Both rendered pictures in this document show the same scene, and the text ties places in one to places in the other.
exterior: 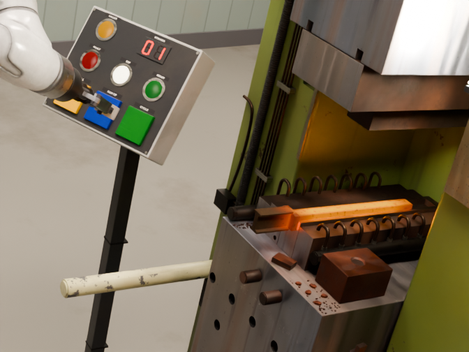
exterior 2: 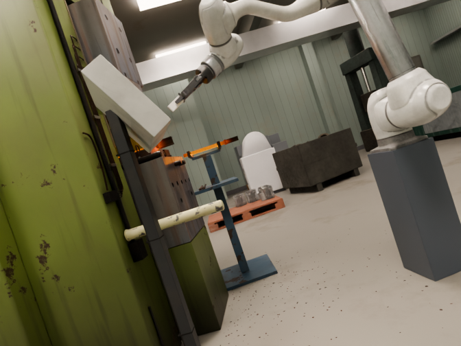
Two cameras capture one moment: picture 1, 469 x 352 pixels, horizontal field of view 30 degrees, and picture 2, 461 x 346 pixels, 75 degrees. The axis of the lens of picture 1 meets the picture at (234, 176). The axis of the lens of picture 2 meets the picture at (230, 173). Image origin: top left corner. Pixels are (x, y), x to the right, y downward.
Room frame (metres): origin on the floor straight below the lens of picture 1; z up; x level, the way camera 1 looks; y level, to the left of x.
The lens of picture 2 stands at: (2.58, 1.24, 0.76)
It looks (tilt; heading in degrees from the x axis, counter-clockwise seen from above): 1 degrees down; 224
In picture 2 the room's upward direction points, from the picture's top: 19 degrees counter-clockwise
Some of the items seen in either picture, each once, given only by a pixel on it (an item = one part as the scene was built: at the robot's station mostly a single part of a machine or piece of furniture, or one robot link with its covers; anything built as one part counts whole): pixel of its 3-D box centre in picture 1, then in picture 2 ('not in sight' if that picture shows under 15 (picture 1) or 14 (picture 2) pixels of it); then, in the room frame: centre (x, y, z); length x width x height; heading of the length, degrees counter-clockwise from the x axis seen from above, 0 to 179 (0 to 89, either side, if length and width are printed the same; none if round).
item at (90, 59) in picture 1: (90, 60); not in sight; (2.02, 0.41, 1.09); 0.05 x 0.03 x 0.04; 37
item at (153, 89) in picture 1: (153, 89); not in sight; (1.93, 0.23, 1.09); 0.05 x 0.03 x 0.04; 37
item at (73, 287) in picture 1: (146, 277); (174, 220); (1.87, 0.16, 0.62); 0.44 x 0.05 x 0.05; 127
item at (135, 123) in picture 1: (135, 126); not in sight; (1.89, 0.25, 1.01); 0.07 x 0.05 x 0.07; 62
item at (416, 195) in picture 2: not in sight; (417, 206); (1.03, 0.84, 0.30); 0.20 x 0.20 x 0.60; 50
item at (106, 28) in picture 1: (106, 29); not in sight; (2.06, 0.39, 1.16); 0.05 x 0.03 x 0.04; 37
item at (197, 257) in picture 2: not in sight; (166, 285); (1.74, -0.33, 0.23); 0.56 x 0.38 x 0.47; 127
